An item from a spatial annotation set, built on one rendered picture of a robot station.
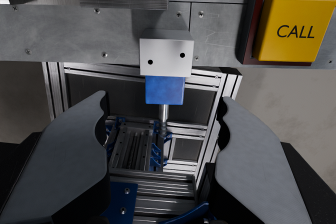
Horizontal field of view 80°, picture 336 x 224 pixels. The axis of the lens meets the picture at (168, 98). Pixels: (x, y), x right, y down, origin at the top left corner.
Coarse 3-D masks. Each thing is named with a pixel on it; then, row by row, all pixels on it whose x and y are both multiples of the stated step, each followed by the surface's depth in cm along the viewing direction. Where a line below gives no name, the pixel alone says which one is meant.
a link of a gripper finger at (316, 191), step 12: (288, 144) 8; (288, 156) 8; (300, 156) 8; (300, 168) 7; (312, 168) 7; (300, 180) 7; (312, 180) 7; (300, 192) 6; (312, 192) 6; (324, 192) 6; (312, 204) 6; (324, 204) 6; (312, 216) 6; (324, 216) 6
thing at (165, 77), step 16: (144, 32) 20; (160, 32) 21; (176, 32) 21; (144, 48) 19; (160, 48) 19; (176, 48) 19; (192, 48) 19; (144, 64) 19; (160, 64) 19; (176, 64) 19; (160, 80) 21; (176, 80) 22; (160, 96) 22; (176, 96) 22; (160, 112) 24; (160, 128) 26
